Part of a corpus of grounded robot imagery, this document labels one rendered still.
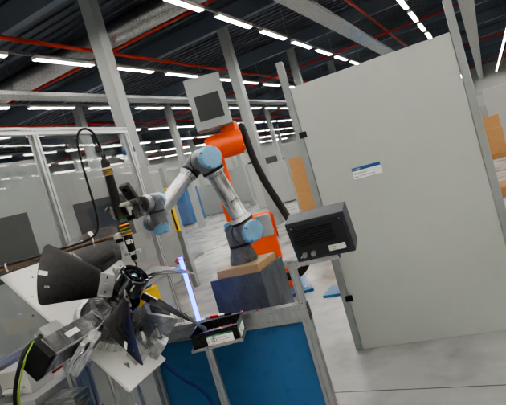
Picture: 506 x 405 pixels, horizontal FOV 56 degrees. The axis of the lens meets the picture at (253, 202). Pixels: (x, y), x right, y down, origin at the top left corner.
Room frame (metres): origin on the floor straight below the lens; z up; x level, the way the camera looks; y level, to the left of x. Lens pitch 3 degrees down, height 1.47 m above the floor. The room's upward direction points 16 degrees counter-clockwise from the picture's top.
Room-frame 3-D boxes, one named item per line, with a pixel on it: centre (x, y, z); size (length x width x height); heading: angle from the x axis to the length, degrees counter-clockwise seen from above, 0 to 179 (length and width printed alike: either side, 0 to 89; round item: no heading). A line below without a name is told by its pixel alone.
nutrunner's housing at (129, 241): (1.98, 0.54, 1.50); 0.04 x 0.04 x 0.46
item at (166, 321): (2.04, 0.55, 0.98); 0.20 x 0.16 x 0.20; 69
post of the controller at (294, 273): (2.12, -0.09, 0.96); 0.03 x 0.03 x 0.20; 69
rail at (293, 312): (2.28, 0.31, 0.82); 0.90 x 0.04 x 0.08; 69
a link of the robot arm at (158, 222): (2.25, 0.45, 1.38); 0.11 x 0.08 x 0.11; 29
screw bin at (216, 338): (2.10, 0.31, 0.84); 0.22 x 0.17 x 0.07; 84
